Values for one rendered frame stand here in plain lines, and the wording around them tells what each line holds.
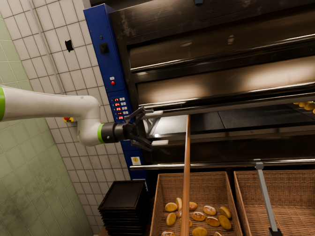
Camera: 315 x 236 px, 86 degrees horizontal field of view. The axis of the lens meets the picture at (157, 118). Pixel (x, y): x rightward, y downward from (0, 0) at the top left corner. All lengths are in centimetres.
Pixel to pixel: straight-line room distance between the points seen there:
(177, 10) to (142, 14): 22
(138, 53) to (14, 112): 83
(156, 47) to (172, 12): 22
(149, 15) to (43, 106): 83
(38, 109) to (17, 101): 7
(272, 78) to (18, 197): 192
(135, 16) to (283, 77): 99
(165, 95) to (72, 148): 102
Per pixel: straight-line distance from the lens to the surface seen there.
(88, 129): 79
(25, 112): 71
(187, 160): 97
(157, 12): 123
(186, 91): 120
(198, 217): 146
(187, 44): 119
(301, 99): 122
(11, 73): 170
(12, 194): 165
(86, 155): 172
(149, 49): 123
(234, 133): 134
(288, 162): 108
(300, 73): 135
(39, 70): 168
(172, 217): 146
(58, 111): 75
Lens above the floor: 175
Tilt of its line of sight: 18 degrees down
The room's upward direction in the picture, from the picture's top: 11 degrees counter-clockwise
